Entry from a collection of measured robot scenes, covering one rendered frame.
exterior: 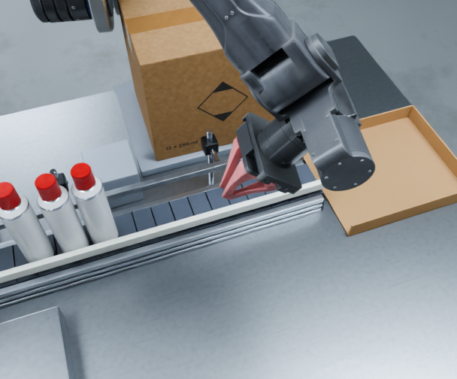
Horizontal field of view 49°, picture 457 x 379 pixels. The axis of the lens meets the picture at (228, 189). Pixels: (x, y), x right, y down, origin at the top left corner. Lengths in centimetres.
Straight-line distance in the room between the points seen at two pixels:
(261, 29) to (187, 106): 56
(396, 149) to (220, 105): 43
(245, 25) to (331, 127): 13
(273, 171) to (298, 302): 43
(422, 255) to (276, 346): 35
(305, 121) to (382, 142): 71
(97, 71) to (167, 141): 169
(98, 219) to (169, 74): 30
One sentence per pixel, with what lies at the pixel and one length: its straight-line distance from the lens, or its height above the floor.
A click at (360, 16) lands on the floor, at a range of 314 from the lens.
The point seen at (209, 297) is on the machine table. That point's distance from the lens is 97.
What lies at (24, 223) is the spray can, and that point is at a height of 102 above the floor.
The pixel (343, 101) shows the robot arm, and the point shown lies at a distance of 57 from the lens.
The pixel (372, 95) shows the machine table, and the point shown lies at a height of 83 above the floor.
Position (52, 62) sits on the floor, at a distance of 287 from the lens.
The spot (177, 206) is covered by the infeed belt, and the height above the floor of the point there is 88.
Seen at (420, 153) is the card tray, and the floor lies 83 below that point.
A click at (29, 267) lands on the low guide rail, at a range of 97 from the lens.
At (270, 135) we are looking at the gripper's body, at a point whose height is 128.
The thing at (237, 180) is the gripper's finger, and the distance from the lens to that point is 62.
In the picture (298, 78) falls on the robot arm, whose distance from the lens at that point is 51.
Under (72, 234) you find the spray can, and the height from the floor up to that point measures 96.
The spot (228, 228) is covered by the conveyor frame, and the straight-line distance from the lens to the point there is 99.
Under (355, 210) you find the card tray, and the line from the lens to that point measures 110.
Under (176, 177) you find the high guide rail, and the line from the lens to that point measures 96.
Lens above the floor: 171
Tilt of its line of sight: 53 degrees down
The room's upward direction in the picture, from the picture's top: straight up
